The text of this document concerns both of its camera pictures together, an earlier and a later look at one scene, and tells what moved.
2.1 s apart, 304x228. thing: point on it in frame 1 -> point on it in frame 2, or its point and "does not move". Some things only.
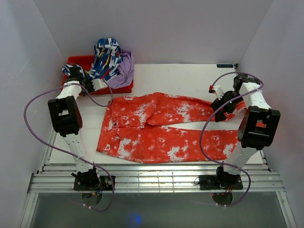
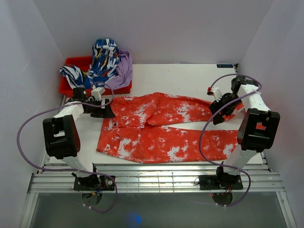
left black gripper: x=90 y=81 -> x=106 y=112
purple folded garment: x=125 y=75 does not move
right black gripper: x=219 y=116 does not move
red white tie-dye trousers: x=128 y=133 does not move
